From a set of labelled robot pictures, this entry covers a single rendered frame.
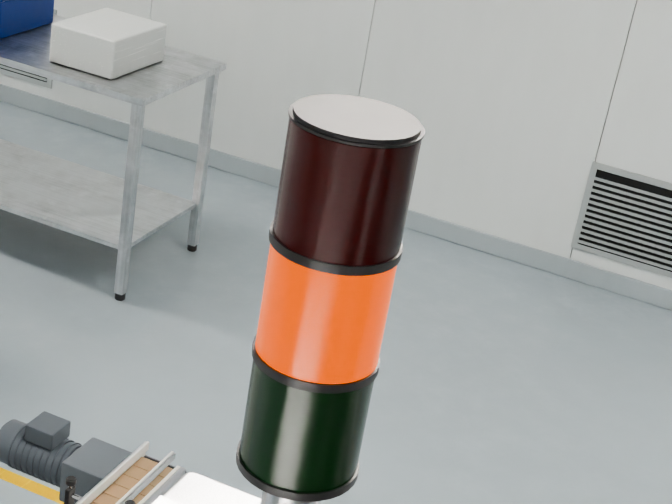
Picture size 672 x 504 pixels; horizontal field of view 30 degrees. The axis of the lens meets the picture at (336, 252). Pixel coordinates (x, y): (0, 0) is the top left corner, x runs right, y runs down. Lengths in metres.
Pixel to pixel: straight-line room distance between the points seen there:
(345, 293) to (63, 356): 4.44
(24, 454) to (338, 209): 2.36
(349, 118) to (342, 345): 0.08
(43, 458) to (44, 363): 2.10
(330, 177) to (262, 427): 0.11
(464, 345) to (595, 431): 0.73
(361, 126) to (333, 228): 0.04
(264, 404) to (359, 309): 0.06
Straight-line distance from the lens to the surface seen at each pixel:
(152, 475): 2.62
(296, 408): 0.48
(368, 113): 0.46
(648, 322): 6.03
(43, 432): 2.73
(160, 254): 5.74
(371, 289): 0.46
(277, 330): 0.47
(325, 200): 0.44
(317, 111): 0.45
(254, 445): 0.50
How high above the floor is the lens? 2.49
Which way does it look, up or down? 25 degrees down
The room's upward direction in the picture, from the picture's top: 10 degrees clockwise
